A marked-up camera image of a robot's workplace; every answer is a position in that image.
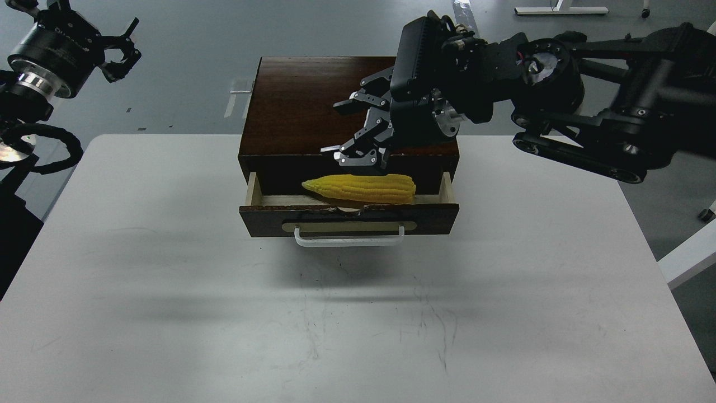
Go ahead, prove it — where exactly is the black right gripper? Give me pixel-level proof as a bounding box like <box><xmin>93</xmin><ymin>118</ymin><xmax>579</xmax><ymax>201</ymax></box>
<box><xmin>321</xmin><ymin>66</ymin><xmax>462</xmax><ymax>168</ymax></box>

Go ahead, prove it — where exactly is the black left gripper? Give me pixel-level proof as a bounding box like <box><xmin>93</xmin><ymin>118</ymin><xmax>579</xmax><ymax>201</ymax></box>
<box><xmin>4</xmin><ymin>0</ymin><xmax>142</xmax><ymax>100</ymax></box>

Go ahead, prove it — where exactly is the yellow corn cob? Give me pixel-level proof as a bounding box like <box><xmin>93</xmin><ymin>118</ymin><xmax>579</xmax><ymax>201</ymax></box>
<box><xmin>301</xmin><ymin>174</ymin><xmax>417</xmax><ymax>204</ymax></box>

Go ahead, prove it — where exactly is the wooden drawer with white handle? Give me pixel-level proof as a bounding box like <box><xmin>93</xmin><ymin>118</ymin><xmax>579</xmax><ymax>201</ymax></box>
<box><xmin>239</xmin><ymin>172</ymin><xmax>460</xmax><ymax>247</ymax></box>

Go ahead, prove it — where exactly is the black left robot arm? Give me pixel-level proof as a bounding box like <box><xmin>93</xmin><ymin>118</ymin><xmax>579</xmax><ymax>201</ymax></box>
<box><xmin>1</xmin><ymin>1</ymin><xmax>142</xmax><ymax>295</ymax></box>

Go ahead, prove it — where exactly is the dark wooden drawer cabinet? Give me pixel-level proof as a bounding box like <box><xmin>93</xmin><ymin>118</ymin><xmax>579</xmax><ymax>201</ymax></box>
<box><xmin>238</xmin><ymin>56</ymin><xmax>461</xmax><ymax>194</ymax></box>

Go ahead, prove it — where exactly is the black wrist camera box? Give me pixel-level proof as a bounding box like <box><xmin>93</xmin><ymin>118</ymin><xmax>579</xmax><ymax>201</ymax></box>
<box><xmin>390</xmin><ymin>15</ymin><xmax>441</xmax><ymax>101</ymax></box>

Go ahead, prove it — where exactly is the white desk leg frame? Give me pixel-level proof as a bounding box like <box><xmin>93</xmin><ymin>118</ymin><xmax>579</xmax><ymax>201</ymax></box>
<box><xmin>514</xmin><ymin>1</ymin><xmax>609</xmax><ymax>16</ymax></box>

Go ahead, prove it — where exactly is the white table frame foot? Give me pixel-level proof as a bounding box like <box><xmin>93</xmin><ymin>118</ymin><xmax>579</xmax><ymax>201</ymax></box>
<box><xmin>658</xmin><ymin>220</ymin><xmax>715</xmax><ymax>290</ymax></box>

